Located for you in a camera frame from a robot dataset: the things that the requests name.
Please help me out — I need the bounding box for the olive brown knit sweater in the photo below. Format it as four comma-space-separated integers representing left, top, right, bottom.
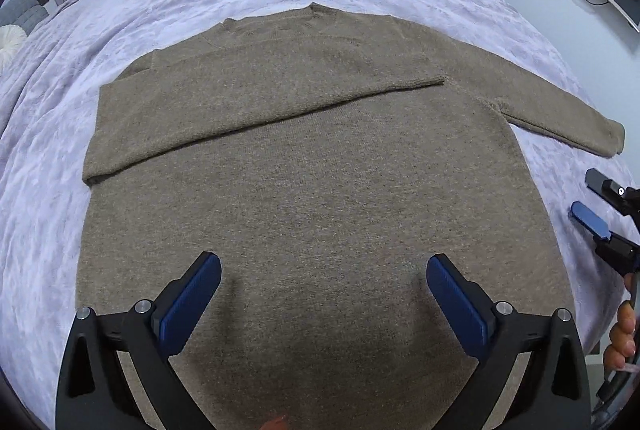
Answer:
75, 2, 626, 430

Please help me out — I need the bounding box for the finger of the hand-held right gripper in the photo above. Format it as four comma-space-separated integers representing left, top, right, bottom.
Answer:
585, 168, 640, 217
570, 201, 640, 277

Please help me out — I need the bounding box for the lavender plush blanket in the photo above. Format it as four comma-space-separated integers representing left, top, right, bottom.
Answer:
0, 0, 640, 430

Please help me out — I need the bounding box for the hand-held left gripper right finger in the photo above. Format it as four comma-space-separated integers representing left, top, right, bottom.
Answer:
425, 253, 593, 430

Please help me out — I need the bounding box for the person's right hand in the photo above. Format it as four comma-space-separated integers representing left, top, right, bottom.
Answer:
602, 300, 639, 369

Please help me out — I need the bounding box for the white round cushion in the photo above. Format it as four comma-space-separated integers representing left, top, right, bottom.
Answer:
0, 25, 27, 75

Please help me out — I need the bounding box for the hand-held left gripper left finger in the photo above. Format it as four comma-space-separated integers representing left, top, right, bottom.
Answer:
55, 251, 223, 430

